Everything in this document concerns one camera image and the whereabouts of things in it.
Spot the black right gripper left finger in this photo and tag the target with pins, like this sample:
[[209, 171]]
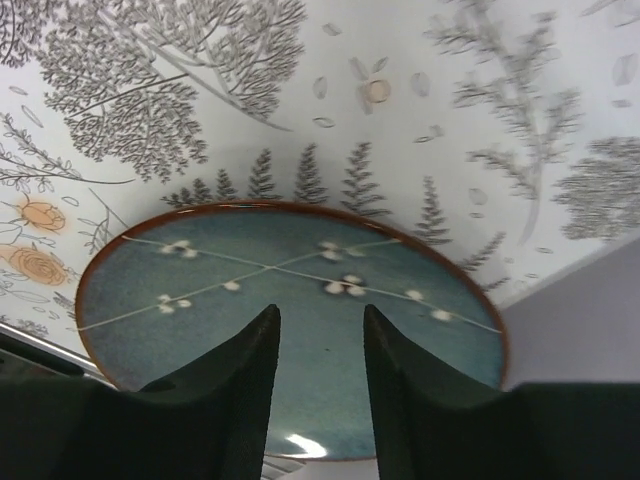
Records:
[[206, 420]]

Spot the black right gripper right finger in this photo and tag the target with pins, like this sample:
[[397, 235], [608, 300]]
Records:
[[431, 421]]

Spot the grey blue plate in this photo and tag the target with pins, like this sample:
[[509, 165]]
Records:
[[173, 287]]

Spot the floral tablecloth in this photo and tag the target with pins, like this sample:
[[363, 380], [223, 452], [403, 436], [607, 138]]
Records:
[[503, 133]]

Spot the aluminium rail frame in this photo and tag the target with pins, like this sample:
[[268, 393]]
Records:
[[46, 355]]

